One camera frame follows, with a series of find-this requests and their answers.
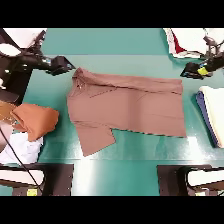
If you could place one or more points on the orange garment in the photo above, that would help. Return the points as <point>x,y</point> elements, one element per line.
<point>36,120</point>

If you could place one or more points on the blue garment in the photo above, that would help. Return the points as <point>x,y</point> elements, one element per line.
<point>204,111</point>

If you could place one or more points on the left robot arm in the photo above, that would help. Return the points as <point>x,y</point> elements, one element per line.
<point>27,60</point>

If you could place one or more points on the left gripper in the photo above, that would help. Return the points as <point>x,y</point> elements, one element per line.
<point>61,65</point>

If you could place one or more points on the white garment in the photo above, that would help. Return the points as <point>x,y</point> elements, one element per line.
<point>191,38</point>
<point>23,150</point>

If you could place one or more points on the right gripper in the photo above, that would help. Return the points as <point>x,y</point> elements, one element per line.
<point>193,70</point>

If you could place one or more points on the brown shirt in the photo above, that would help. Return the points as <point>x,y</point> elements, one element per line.
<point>133,106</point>

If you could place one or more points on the red garment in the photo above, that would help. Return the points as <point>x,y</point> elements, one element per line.
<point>178,46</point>

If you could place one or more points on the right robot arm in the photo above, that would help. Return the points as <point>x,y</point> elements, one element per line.
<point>215,62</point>

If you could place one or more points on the cream garment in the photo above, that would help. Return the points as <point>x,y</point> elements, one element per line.
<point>215,110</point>

